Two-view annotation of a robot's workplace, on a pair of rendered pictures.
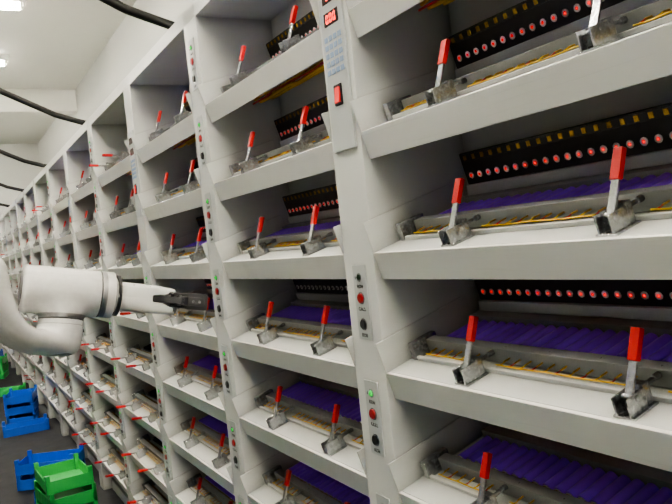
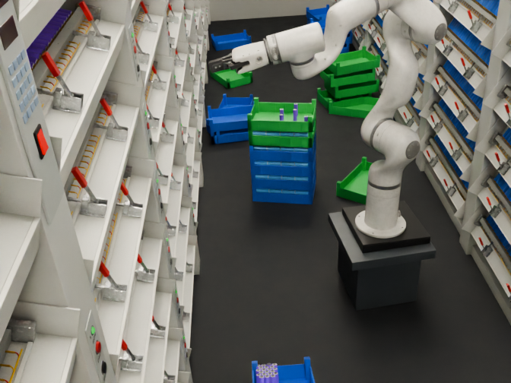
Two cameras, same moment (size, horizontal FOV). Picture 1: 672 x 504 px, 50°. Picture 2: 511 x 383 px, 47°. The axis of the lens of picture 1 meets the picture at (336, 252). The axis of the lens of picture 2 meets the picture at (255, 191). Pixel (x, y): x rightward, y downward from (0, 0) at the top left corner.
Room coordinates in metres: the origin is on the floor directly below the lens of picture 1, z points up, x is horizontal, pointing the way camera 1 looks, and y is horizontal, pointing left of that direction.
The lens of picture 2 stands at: (2.81, 1.13, 1.67)
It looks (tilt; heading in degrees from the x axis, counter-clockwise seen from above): 33 degrees down; 208
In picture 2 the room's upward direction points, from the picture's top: 4 degrees counter-clockwise
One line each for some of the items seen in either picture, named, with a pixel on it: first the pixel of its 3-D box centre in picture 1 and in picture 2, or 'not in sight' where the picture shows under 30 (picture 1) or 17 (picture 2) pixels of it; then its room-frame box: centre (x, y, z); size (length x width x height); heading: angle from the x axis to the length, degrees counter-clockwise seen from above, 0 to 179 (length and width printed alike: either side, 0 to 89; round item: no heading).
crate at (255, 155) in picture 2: not in sight; (283, 144); (0.48, 0.07, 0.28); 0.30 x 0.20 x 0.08; 106
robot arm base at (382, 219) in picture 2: not in sight; (382, 203); (0.99, 0.70, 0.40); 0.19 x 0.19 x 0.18
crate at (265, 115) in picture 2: not in sight; (282, 114); (0.48, 0.07, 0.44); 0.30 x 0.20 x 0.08; 106
